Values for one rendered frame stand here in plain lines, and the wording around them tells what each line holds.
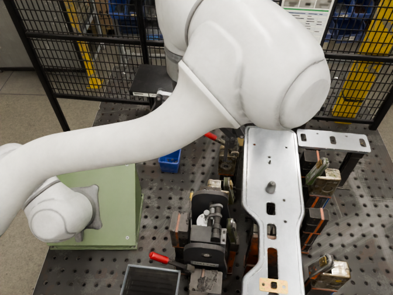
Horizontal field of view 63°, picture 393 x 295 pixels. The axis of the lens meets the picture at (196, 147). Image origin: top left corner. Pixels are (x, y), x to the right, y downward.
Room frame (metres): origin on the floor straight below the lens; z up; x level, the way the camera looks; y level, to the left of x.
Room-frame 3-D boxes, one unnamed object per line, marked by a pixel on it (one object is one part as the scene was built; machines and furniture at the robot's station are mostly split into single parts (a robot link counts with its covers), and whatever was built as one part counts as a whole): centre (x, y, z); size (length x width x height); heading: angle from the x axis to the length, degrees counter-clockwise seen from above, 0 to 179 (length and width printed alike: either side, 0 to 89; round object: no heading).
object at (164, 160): (0.98, 0.13, 0.74); 0.11 x 0.10 x 0.09; 173
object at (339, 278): (0.34, -0.41, 0.87); 0.12 x 0.09 x 0.35; 83
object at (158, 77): (1.22, -0.14, 1.01); 0.90 x 0.22 x 0.03; 83
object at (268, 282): (0.30, -0.23, 1.01); 0.08 x 0.04 x 0.01; 83
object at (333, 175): (0.68, -0.48, 0.87); 0.12 x 0.09 x 0.35; 83
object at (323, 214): (0.55, -0.43, 0.84); 0.11 x 0.08 x 0.29; 83
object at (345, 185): (0.87, -0.68, 0.84); 0.11 x 0.06 x 0.29; 83
